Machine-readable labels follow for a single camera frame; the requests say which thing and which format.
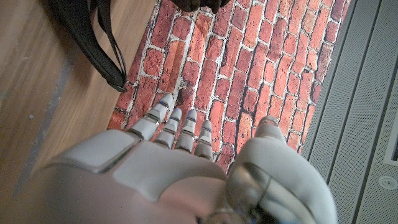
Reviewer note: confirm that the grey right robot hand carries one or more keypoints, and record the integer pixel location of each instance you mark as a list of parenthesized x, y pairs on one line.
[(171, 180)]

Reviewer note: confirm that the round white ceiling fixture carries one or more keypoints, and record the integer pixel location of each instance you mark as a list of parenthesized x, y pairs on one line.
[(387, 182)]

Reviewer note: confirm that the printed brick wall backdrop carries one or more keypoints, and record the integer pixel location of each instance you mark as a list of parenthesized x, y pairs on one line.
[(233, 77)]

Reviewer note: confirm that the black backpack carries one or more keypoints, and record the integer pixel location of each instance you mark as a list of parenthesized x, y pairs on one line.
[(93, 40)]

